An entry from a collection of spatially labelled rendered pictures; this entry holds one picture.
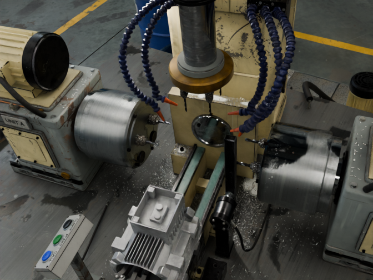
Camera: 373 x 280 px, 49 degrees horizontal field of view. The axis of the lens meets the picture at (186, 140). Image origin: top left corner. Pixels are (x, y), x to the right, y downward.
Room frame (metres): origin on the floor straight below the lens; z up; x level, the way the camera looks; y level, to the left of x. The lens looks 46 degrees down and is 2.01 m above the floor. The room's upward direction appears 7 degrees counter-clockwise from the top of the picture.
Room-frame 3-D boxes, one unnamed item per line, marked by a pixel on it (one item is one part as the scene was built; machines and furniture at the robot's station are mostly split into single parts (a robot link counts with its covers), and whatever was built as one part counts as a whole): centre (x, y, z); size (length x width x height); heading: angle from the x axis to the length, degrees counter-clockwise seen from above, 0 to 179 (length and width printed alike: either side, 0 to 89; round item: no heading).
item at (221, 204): (0.79, -0.19, 0.92); 0.45 x 0.13 x 0.24; 154
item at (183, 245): (0.56, 0.11, 1.02); 0.20 x 0.19 x 0.19; 154
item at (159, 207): (0.60, 0.10, 1.11); 0.12 x 0.11 x 0.07; 154
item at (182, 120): (1.03, -0.12, 0.97); 0.30 x 0.11 x 0.34; 64
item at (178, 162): (1.00, 0.02, 0.86); 0.07 x 0.06 x 0.12; 64
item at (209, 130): (0.97, -0.09, 1.02); 0.15 x 0.02 x 0.15; 64
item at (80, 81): (1.15, 0.49, 0.99); 0.35 x 0.31 x 0.37; 64
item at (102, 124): (1.04, 0.27, 1.04); 0.37 x 0.25 x 0.25; 64
